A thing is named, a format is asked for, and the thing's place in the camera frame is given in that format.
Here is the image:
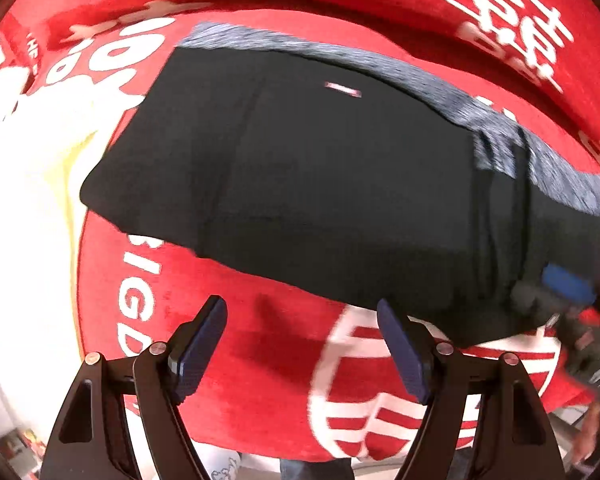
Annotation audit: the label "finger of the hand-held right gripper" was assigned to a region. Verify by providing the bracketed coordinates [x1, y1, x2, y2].
[511, 264, 598, 322]

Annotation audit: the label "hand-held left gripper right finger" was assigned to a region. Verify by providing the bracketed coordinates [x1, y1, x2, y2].
[376, 299, 566, 480]

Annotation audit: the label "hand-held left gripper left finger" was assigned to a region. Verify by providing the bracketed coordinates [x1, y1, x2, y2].
[40, 296, 229, 480]

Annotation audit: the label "black pants with grey-blue stripes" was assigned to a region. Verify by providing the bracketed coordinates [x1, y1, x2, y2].
[80, 22, 600, 347]

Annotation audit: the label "person's right hand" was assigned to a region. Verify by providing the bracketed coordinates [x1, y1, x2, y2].
[572, 402, 600, 467]

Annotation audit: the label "red blanket with white characters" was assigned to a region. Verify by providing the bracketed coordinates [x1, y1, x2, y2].
[0, 0, 600, 463]

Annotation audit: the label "person's left leg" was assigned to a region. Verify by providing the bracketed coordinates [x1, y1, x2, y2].
[279, 457, 357, 480]

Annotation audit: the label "white and cream cloth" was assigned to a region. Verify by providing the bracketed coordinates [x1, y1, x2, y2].
[0, 67, 148, 341]

